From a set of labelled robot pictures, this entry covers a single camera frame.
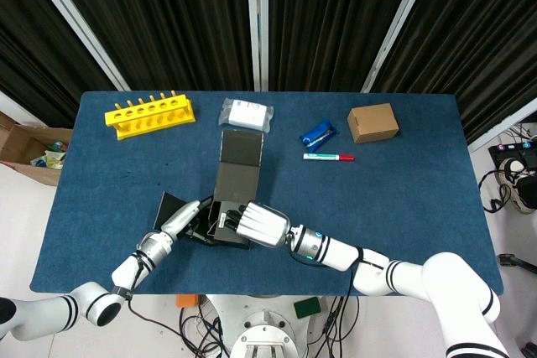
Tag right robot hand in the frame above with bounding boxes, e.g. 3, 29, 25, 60
217, 201, 292, 249

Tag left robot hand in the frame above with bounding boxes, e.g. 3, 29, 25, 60
160, 196, 216, 242

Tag black folding cardboard box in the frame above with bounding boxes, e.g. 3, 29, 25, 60
153, 129, 265, 250

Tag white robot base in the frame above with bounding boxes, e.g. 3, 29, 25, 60
207, 293, 332, 358

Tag brown cardboard box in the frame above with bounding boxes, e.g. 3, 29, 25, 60
347, 102, 399, 145

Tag open cardboard box with rubbish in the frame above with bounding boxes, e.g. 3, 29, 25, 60
0, 110, 75, 187

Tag white marker with red cap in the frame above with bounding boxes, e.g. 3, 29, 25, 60
302, 153, 356, 163

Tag green block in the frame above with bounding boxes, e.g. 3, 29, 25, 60
293, 297, 322, 319

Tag blue snack packet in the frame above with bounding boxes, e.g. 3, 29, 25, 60
299, 120, 338, 150

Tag white crumpled plastic bag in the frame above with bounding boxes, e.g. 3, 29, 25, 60
217, 96, 274, 132

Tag blue table cloth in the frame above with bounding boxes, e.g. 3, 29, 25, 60
29, 90, 504, 297

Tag yellow test tube rack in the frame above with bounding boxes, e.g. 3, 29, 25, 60
103, 90, 197, 141

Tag black pleated curtain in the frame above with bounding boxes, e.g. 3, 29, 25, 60
371, 0, 537, 143
41, 0, 255, 91
0, 0, 123, 128
268, 0, 425, 93

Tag black floor stand foot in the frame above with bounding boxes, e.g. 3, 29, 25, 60
497, 252, 537, 272

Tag black electronic device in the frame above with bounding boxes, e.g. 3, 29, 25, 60
488, 143, 537, 166

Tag white headphones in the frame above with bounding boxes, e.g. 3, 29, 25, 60
498, 156, 537, 215

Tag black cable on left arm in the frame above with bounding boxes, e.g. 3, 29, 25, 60
123, 251, 190, 338

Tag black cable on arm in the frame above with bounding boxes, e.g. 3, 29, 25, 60
123, 251, 190, 338
322, 246, 387, 358

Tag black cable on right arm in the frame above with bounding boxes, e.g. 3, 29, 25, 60
322, 246, 387, 358

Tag black floor cable bundle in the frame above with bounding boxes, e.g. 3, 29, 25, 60
180, 303, 236, 358

